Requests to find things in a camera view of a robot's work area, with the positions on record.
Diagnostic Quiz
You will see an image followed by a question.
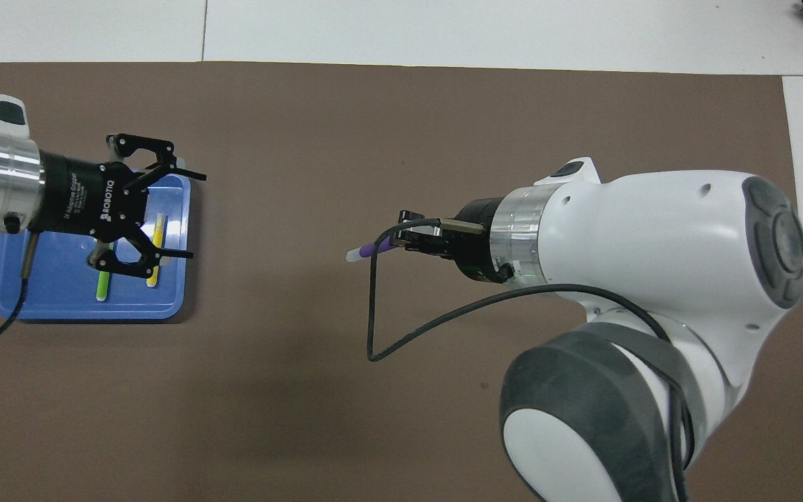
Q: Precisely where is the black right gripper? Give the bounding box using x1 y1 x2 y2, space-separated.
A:
391 197 514 284

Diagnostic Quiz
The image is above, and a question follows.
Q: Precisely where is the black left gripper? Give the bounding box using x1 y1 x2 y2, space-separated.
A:
29 132 208 281

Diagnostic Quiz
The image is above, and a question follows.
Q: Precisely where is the purple pen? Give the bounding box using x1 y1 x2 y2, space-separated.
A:
345 239 402 264

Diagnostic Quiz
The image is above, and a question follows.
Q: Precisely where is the yellow pen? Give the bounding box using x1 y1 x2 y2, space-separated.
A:
146 213 167 288

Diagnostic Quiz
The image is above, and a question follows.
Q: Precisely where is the green pen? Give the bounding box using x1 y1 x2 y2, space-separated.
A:
96 241 115 302

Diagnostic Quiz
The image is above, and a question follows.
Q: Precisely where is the blue plastic tray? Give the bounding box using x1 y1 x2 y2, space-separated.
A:
0 169 192 321

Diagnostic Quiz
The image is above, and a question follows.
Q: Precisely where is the brown table mat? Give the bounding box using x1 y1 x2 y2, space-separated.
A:
0 61 803 502

